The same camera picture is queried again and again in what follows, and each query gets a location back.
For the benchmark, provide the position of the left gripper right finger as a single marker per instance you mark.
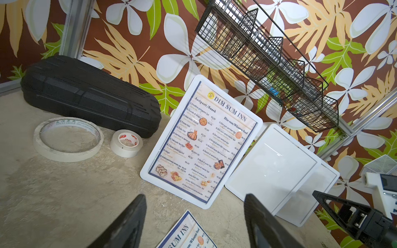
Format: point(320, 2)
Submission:
point(264, 230)

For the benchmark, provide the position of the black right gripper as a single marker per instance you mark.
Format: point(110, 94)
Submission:
point(369, 226)

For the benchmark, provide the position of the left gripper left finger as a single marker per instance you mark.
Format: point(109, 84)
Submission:
point(126, 230)

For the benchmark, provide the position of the dim sum menu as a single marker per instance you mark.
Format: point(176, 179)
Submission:
point(187, 233)
point(201, 139)

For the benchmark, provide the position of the white menu holder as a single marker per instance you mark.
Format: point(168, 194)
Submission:
point(273, 170)
point(301, 205)
point(201, 139)

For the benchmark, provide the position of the white mesh basket right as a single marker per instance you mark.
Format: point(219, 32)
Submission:
point(382, 165)

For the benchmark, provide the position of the blue object in basket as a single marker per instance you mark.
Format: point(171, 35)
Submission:
point(275, 92)

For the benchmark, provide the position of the black plastic case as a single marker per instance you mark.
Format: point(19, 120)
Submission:
point(70, 87)

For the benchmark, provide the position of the black wire basket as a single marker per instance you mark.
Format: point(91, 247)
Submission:
point(235, 33)

